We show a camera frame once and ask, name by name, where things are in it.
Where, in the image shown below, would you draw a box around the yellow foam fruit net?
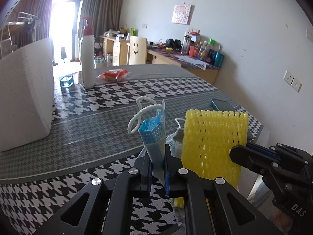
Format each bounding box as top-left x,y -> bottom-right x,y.
173,109 -> 249,208

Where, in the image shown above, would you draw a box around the blue surgical face mask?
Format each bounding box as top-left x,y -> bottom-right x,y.
127,96 -> 165,183

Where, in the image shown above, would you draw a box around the person's right hand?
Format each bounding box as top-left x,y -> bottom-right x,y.
272,209 -> 293,234

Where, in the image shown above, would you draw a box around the teal smartphone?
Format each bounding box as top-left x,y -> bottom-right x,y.
211,99 -> 234,111

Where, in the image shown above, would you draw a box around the houndstooth table mat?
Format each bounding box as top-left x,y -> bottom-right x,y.
1,65 -> 244,234

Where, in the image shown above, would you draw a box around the white face mask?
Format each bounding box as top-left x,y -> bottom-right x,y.
165,118 -> 186,158

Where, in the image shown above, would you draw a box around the teal cup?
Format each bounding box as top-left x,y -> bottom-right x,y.
214,52 -> 224,69

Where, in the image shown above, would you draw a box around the red snack packet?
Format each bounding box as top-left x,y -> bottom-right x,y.
98,69 -> 130,82

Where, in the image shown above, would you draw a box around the black headphones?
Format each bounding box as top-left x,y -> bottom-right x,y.
165,39 -> 182,51

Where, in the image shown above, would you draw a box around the white styrofoam box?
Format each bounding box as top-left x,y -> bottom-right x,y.
1,38 -> 54,151

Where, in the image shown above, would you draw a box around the wooden smiley face chair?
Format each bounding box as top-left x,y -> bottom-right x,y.
128,36 -> 148,65

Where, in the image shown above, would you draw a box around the wooden desk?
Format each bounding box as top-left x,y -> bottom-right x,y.
100,36 -> 220,84

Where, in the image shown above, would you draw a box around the white pump bottle red cap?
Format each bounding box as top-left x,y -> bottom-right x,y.
81,17 -> 94,89

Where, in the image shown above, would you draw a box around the brown curtain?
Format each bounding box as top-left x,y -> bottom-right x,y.
81,0 -> 122,38

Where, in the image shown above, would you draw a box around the white wall socket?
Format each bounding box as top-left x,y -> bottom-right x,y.
283,70 -> 302,92

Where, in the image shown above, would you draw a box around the pink cartoon wall picture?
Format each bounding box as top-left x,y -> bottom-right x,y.
171,4 -> 192,25

